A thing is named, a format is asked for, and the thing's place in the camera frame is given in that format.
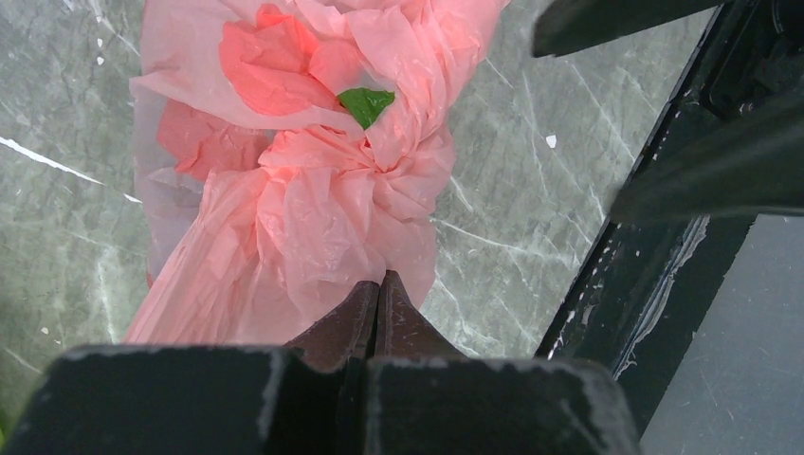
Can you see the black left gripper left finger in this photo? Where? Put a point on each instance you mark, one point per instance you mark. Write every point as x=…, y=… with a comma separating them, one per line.
x=344, y=332

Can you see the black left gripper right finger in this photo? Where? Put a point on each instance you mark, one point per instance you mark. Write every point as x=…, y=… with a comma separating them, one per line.
x=401, y=330

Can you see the pink plastic bag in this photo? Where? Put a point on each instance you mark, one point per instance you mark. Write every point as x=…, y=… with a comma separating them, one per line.
x=267, y=202

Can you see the green fake fruit in bag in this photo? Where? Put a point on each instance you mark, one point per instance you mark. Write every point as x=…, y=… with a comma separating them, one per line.
x=366, y=105

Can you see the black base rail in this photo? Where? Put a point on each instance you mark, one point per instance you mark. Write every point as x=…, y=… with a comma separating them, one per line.
x=727, y=147

